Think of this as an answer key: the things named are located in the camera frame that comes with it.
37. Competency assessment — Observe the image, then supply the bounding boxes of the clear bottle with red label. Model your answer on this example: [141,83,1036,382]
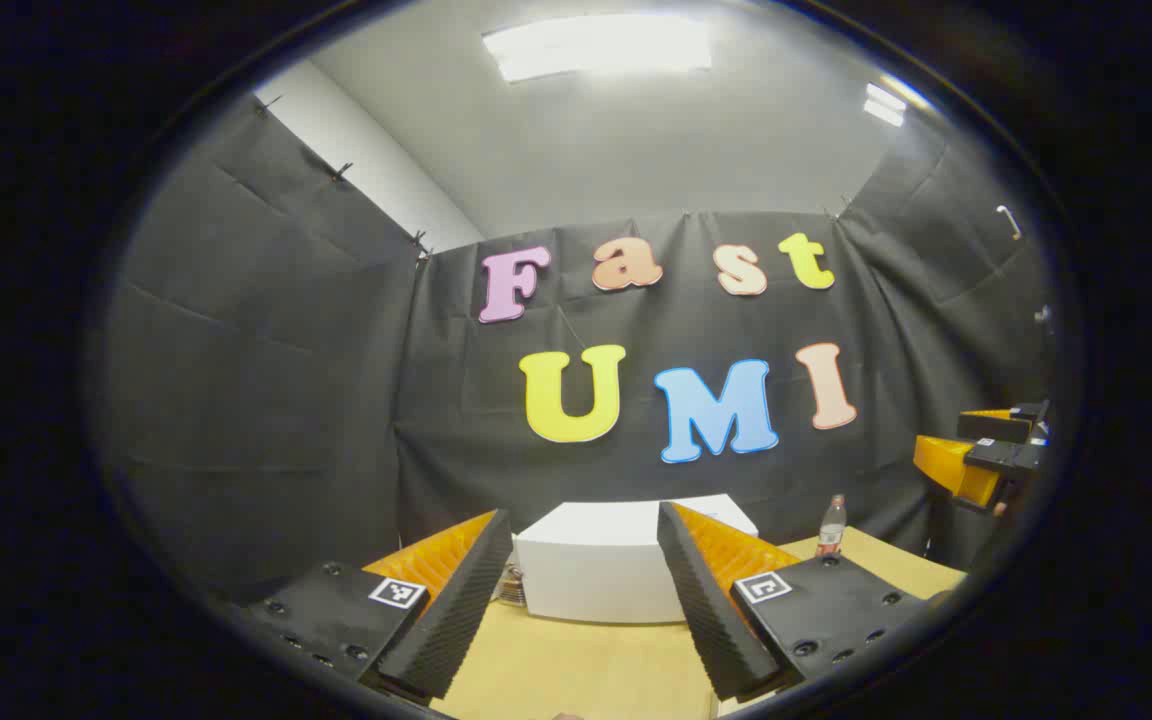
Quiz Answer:
[816,494,849,559]

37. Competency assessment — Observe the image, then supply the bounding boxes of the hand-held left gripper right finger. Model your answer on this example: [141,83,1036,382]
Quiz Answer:
[656,502,937,703]

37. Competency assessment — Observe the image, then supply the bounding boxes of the white microwave oven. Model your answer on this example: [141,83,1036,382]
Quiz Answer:
[514,493,762,624]

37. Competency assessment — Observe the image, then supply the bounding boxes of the black backdrop cloth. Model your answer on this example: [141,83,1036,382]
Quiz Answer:
[101,95,1057,601]

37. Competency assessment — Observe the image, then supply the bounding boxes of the large ceiling light panel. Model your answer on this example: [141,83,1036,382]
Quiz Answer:
[481,12,714,83]

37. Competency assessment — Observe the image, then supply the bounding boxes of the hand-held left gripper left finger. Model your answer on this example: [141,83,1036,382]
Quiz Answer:
[241,508,515,701]

